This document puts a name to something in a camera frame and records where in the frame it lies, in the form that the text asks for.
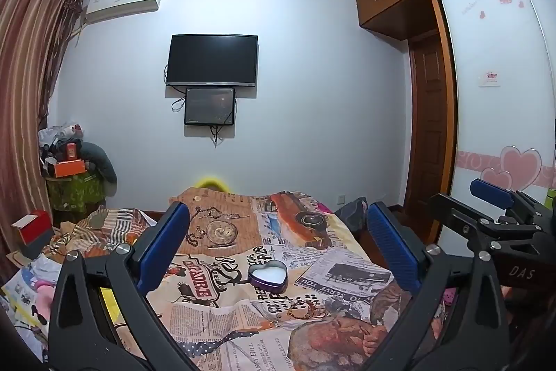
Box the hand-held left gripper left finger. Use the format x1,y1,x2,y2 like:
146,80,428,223
48,201,205,371

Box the striped cloth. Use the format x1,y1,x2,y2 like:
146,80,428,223
60,208,150,252

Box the pink cloth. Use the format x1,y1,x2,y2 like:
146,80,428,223
35,282,55,314

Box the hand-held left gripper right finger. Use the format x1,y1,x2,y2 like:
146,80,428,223
367,201,512,371

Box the white air conditioner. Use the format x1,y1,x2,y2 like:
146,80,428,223
84,0,165,24

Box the black wall television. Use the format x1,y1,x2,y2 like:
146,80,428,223
166,34,260,88

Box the printed newspaper-pattern blanket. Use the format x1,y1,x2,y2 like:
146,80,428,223
43,186,439,371

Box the brown wooden door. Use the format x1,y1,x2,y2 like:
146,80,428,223
407,30,451,242

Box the small black wall monitor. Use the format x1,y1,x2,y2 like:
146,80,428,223
184,88,236,127

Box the orange box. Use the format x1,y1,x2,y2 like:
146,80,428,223
53,160,88,179

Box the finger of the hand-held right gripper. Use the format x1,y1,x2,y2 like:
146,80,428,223
470,178,548,220
428,193,541,255

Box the white wardrobe door with hearts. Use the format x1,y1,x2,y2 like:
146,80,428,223
438,0,556,204

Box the green patterned bag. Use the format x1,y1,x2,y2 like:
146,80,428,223
46,173,107,212

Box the white plastic bag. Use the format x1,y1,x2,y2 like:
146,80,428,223
38,124,86,146

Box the purple heart-shaped tin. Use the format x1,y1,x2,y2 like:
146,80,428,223
248,260,289,292

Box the striped brown curtain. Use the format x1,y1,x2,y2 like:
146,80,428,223
0,0,88,272

